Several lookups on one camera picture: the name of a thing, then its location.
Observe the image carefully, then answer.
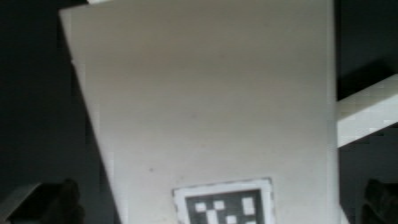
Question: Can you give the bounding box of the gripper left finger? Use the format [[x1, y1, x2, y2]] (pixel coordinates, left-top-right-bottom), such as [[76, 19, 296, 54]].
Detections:
[[0, 179, 86, 224]]

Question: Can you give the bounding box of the white U-shaped boundary frame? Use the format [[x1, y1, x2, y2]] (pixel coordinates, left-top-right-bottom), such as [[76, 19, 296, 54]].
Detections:
[[338, 74, 398, 147]]

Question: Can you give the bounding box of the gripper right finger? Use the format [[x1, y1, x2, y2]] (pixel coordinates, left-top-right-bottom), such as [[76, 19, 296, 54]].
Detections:
[[362, 179, 398, 224]]

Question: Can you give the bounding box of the white cabinet top block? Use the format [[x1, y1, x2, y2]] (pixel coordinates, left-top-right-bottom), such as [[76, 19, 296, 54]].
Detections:
[[61, 0, 342, 224]]

